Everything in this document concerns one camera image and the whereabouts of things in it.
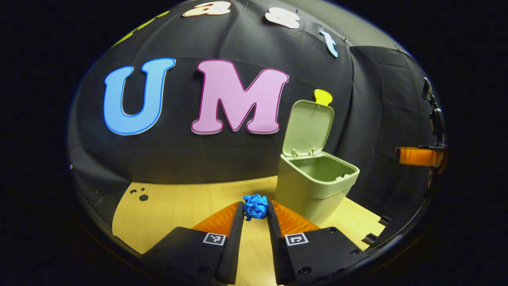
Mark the black backdrop cloth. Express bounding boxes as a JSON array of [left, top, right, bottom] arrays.
[[67, 0, 445, 255]]

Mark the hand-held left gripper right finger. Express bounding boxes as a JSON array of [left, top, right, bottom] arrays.
[[267, 201, 364, 286]]

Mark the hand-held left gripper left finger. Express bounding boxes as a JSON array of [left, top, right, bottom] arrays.
[[141, 201, 244, 286]]

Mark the blue paper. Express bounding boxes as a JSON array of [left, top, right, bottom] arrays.
[[242, 194, 269, 221]]

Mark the wooden desktop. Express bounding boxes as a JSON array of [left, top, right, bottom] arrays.
[[112, 176, 386, 286]]

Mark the pale green desktop garbage bin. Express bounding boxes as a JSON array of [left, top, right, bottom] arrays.
[[274, 99, 360, 225]]

